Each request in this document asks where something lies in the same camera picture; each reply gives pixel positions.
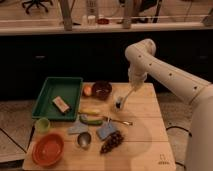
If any orange plastic bowl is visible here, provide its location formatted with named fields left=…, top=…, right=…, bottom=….
left=32, top=133, right=64, bottom=167

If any black floor cable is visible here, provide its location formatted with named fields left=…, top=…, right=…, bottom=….
left=165, top=125, right=193, bottom=171

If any orange fruit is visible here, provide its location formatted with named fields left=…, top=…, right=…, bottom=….
left=83, top=85, right=92, bottom=97

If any red object on shelf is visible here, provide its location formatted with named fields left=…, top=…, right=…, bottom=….
left=97, top=18, right=109, bottom=25

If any brown pine cone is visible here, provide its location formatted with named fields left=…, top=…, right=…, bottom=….
left=100, top=131, right=124, bottom=154

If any white paper cup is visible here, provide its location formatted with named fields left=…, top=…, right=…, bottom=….
left=113, top=94, right=126, bottom=112

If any small metal cup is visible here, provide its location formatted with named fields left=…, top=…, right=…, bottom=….
left=77, top=132, right=91, bottom=149

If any small green cup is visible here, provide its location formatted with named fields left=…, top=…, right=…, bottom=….
left=35, top=117, right=50, bottom=133

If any yellow banana toy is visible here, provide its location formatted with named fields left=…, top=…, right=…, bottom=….
left=79, top=108, right=100, bottom=115

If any green cucumber toy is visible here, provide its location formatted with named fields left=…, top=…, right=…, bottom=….
left=79, top=115, right=103, bottom=126

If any grey blue cloth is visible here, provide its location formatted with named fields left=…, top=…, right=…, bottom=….
left=67, top=121, right=88, bottom=135

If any dark maroon bowl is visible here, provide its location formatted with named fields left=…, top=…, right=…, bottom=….
left=92, top=81, right=112, bottom=100

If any white black dish brush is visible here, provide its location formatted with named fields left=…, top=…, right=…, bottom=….
left=115, top=89, right=133, bottom=109

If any black office chair base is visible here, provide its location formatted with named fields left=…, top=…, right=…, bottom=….
left=21, top=0, right=53, bottom=14

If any wooden block sponge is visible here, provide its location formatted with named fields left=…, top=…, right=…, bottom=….
left=52, top=96, right=70, bottom=113

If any green plastic tray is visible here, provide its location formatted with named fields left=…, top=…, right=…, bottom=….
left=32, top=77, right=83, bottom=121

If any metal spoon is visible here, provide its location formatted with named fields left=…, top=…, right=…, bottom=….
left=106, top=117, right=133, bottom=126

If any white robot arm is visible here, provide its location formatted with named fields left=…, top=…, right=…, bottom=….
left=125, top=39, right=213, bottom=171

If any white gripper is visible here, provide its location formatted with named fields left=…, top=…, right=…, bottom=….
left=128, top=72, right=147, bottom=91

